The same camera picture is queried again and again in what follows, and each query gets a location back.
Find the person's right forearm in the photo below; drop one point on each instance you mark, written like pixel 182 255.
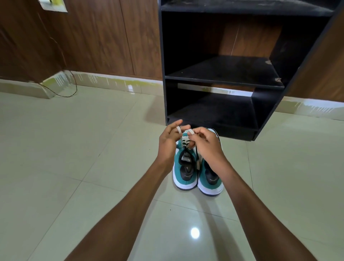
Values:
pixel 258 212

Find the black wooden shelf unit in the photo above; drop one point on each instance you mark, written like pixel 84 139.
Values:
pixel 223 70

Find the person's left hand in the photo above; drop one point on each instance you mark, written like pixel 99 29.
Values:
pixel 166 146

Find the white wall socket plate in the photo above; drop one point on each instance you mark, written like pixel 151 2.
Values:
pixel 53 4

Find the person's left forearm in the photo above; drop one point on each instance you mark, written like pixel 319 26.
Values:
pixel 126 212

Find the teal white sneaker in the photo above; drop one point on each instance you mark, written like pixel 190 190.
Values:
pixel 211 180
pixel 185 172

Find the person's right fingers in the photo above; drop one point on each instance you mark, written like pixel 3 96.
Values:
pixel 198 135

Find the person's left fingers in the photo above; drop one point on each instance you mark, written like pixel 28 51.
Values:
pixel 174 128

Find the white shoelace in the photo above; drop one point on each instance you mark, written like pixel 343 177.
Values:
pixel 184 138

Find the person's right hand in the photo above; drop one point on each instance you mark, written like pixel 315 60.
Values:
pixel 209 148

